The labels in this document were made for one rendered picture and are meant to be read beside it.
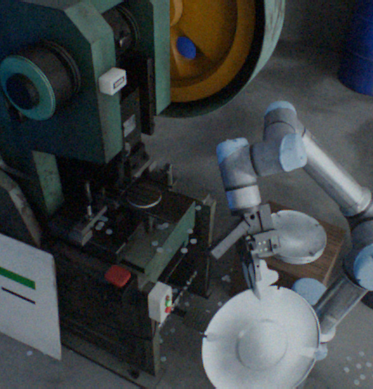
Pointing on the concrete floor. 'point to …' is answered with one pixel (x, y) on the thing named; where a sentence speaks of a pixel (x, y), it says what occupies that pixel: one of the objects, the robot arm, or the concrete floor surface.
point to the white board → (25, 293)
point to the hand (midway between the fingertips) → (255, 295)
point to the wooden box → (289, 272)
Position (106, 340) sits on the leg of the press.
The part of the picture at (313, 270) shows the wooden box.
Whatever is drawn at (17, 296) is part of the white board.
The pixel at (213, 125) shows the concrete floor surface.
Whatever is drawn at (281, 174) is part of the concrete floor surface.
